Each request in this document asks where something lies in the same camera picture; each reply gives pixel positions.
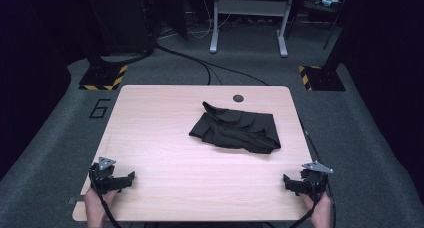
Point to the dark shelf rack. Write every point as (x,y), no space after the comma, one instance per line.
(330,18)

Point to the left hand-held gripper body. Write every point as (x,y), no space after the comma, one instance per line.
(103,179)

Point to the grey tape strip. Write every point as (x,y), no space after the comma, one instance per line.
(75,200)

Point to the person's right hand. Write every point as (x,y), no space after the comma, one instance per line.
(321,213)

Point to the black cabinet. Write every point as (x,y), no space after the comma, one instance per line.
(123,21)

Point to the white metal desk frame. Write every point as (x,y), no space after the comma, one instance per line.
(250,7)

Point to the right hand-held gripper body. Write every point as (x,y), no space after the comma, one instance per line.
(313,181)

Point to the stand base with hazard tape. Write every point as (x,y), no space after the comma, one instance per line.
(325,79)
(100,78)

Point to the person's left hand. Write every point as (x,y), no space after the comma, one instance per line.
(95,208)

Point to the dark round table grommet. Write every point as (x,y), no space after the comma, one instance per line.
(238,98)

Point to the black pleated skirt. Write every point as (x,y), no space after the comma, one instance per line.
(238,131)

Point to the black tape numeral on floor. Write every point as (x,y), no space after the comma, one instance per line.
(100,103)

